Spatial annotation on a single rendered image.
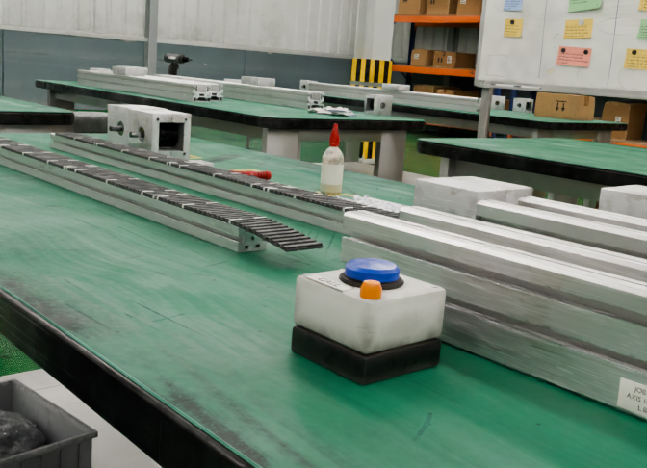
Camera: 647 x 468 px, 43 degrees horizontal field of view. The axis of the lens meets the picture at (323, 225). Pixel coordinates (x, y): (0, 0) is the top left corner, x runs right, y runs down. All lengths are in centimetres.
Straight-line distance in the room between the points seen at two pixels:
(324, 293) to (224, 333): 11
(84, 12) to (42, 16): 61
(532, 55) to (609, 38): 41
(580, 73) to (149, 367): 355
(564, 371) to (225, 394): 24
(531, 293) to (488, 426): 12
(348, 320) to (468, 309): 13
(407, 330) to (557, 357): 11
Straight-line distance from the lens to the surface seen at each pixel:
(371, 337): 56
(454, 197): 90
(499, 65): 428
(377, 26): 892
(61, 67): 1255
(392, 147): 382
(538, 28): 417
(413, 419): 53
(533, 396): 59
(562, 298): 61
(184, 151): 173
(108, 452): 172
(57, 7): 1257
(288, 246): 85
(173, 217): 105
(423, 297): 59
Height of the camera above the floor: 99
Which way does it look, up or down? 11 degrees down
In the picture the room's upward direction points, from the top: 4 degrees clockwise
